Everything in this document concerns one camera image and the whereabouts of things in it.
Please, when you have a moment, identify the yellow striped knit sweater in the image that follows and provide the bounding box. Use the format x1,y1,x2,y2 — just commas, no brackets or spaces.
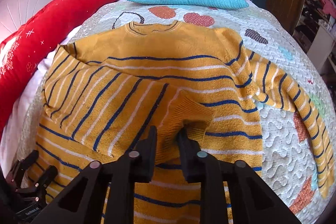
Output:
28,21,334,223

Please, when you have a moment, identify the pale pink bed sheet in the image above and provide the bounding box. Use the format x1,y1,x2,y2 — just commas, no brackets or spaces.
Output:
1,23,80,176

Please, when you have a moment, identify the red snowflake duvet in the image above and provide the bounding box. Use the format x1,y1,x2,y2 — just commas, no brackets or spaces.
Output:
1,0,118,128

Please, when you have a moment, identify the pink round headboard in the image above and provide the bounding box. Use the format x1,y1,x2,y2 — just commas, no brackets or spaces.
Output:
0,0,52,41

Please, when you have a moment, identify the white cluttered shelf unit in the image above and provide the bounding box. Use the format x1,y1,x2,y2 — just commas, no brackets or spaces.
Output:
293,0,335,76

